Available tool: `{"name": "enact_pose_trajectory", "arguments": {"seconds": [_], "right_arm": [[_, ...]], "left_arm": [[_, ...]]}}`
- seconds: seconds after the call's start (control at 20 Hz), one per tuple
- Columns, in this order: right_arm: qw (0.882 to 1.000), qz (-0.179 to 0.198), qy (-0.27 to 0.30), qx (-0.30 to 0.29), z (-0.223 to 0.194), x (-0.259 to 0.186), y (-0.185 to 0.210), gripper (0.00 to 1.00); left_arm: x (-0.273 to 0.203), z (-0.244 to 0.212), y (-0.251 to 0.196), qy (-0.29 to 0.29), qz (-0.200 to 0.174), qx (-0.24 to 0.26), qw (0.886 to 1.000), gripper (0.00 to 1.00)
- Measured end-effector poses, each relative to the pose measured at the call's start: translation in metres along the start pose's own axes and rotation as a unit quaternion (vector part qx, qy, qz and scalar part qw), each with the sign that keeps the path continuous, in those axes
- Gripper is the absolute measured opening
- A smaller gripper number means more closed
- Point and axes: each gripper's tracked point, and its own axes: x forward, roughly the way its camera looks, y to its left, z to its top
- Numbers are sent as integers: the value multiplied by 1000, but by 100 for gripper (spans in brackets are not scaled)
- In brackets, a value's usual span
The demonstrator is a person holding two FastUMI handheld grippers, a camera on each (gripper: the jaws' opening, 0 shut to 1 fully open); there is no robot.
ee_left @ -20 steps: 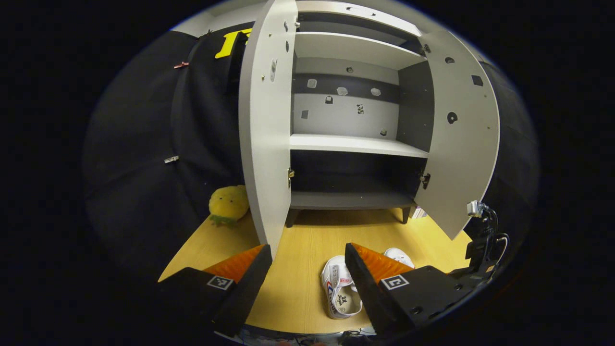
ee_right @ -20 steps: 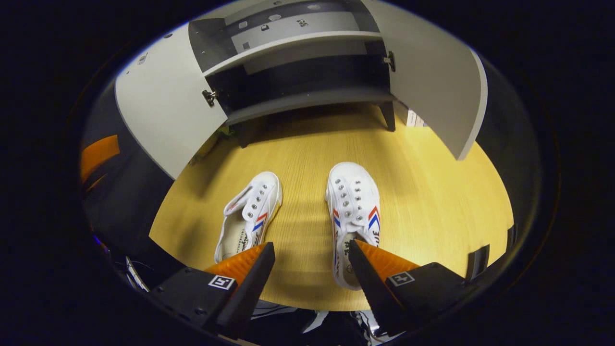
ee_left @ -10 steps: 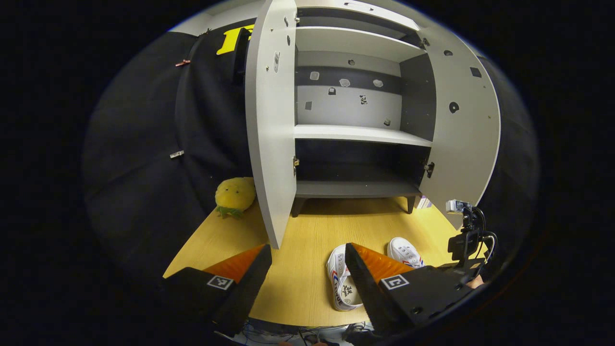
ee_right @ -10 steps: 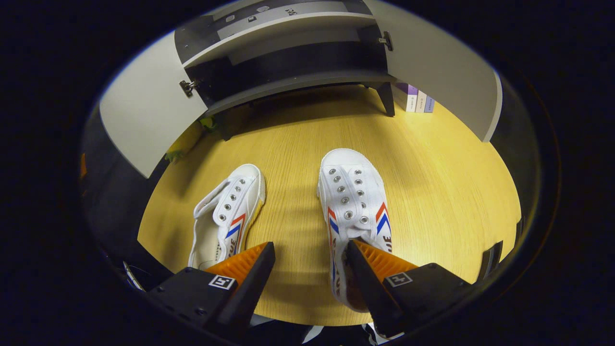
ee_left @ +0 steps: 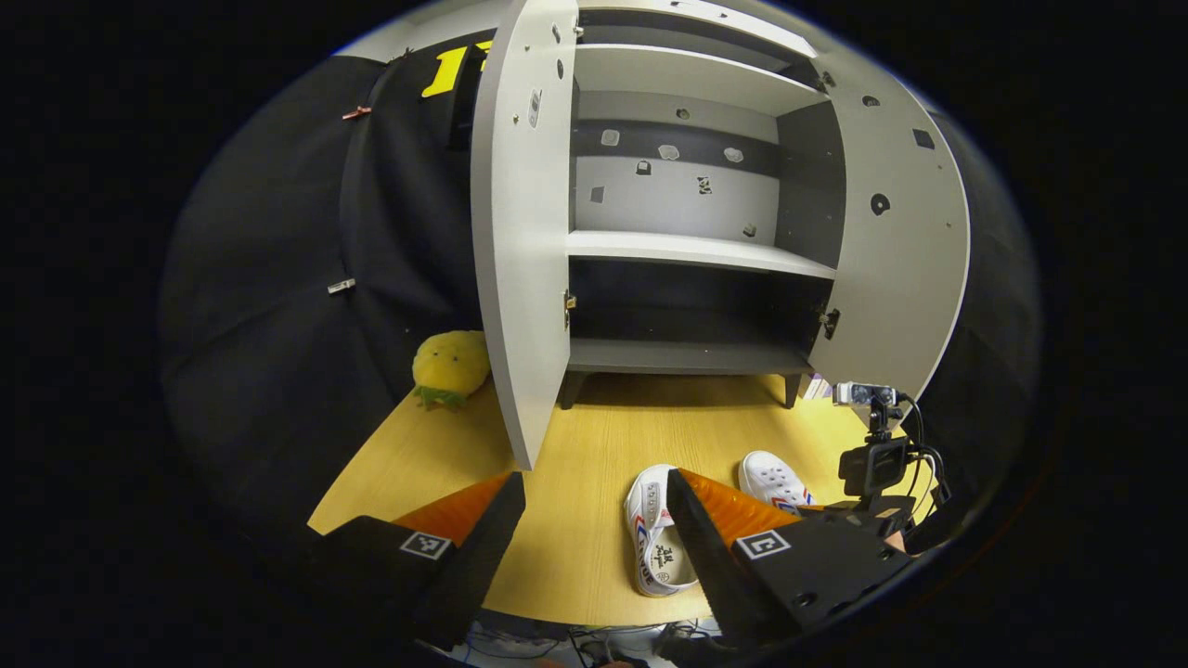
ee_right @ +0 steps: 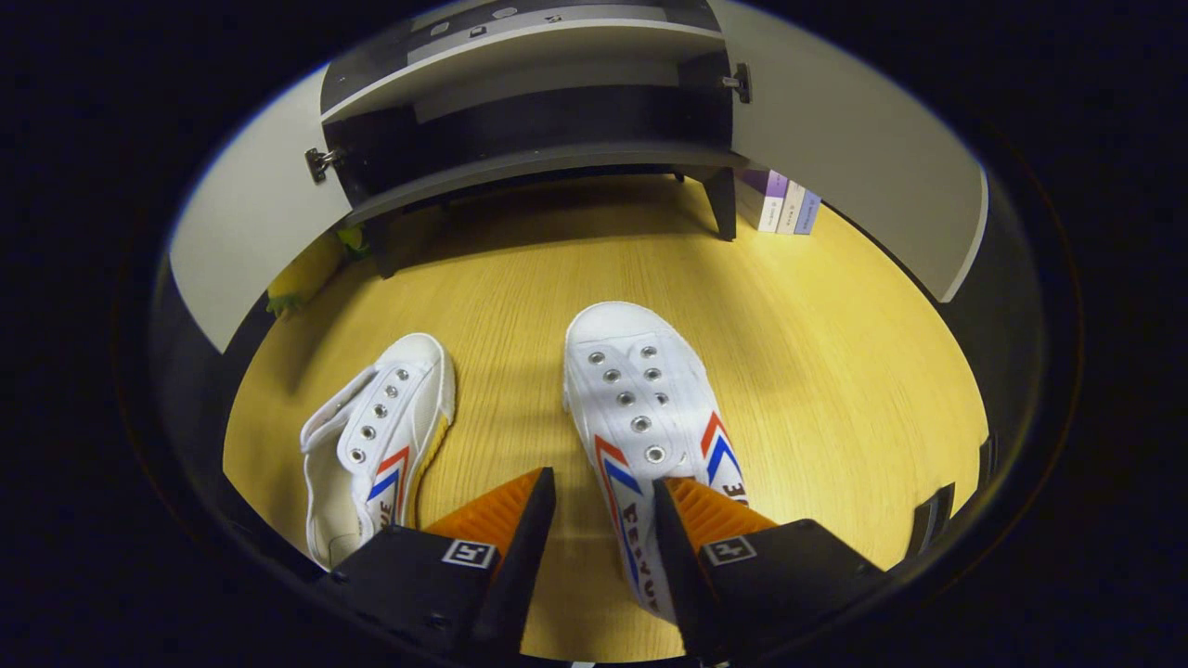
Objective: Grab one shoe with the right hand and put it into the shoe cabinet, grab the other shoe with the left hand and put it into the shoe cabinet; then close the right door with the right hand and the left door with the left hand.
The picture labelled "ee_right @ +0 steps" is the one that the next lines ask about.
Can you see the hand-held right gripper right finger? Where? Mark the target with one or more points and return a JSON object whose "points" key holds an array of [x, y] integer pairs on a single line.
{"points": [[682, 575]]}

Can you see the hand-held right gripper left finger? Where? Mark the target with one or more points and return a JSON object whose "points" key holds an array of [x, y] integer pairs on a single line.
{"points": [[524, 575]]}

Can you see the white canvas shoe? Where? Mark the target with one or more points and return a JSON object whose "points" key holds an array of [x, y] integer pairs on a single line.
{"points": [[631, 390], [390, 417]]}

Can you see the white grey shoe cabinet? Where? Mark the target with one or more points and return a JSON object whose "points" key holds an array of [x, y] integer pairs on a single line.
{"points": [[520, 162]]}

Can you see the shoe cabinet door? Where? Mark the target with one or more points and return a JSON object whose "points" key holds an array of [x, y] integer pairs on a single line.
{"points": [[251, 213], [854, 139]]}

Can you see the yellow green toy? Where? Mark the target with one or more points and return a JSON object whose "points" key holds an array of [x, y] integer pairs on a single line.
{"points": [[306, 269]]}

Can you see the white spine book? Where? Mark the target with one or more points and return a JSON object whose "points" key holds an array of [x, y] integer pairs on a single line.
{"points": [[791, 213]]}

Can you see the purple and white book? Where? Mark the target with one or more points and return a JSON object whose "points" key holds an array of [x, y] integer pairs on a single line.
{"points": [[766, 199]]}

